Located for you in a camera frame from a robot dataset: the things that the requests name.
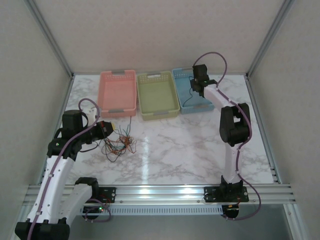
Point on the green plastic basket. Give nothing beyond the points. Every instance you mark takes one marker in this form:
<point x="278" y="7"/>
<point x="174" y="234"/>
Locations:
<point x="160" y="100"/>

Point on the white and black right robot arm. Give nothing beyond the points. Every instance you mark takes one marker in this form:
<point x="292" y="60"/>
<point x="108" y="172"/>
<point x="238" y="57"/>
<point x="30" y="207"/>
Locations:
<point x="230" y="162"/>

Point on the aluminium mounting rail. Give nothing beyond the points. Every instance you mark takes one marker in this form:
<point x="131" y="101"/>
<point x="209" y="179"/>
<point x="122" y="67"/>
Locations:
<point x="160" y="195"/>

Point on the pink plastic basket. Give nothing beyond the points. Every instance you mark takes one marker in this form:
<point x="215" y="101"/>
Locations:
<point x="117" y="95"/>

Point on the aluminium frame post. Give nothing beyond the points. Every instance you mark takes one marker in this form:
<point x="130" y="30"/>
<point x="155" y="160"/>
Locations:
<point x="51" y="37"/>
<point x="269" y="37"/>

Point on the aluminium side rail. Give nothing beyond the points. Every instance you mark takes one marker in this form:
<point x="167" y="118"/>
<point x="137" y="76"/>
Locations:
<point x="69" y="85"/>
<point x="250" y="87"/>

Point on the blue plastic basket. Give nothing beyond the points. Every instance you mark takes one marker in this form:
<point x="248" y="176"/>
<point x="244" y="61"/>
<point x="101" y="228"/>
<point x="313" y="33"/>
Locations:
<point x="190" y="110"/>

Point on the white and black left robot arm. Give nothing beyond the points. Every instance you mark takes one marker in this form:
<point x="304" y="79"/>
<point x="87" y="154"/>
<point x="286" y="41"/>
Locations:
<point x="57" y="180"/>

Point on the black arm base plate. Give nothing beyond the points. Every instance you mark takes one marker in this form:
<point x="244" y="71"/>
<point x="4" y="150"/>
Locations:
<point x="212" y="196"/>
<point x="107" y="197"/>

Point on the black controller board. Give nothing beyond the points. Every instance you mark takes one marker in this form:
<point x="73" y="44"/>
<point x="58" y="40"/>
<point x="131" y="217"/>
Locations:
<point x="231" y="212"/>
<point x="96" y="210"/>

